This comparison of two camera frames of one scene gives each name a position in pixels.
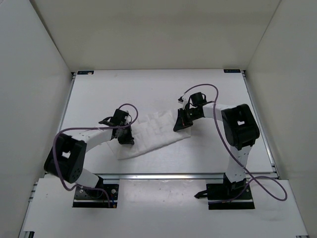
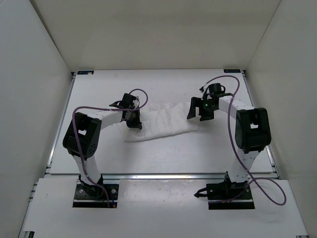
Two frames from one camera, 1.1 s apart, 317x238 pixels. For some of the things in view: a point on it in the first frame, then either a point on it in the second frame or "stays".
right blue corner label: [232, 71] stays
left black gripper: [128, 140] to [137, 123]
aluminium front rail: [165, 176] stays
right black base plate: [222, 192] stays
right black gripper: [182, 122] to [196, 102]
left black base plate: [96, 198] stays
